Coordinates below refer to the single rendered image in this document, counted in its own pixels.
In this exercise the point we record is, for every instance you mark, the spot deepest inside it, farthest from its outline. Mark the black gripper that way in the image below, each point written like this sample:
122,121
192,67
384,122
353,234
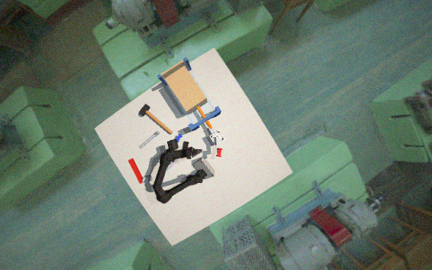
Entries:
189,152

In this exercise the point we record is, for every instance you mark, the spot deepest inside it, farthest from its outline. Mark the mallet with black head and wooden handle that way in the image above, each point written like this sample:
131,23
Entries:
144,111

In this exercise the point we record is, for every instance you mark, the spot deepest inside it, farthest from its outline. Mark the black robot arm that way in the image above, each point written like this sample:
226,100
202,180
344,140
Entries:
164,196

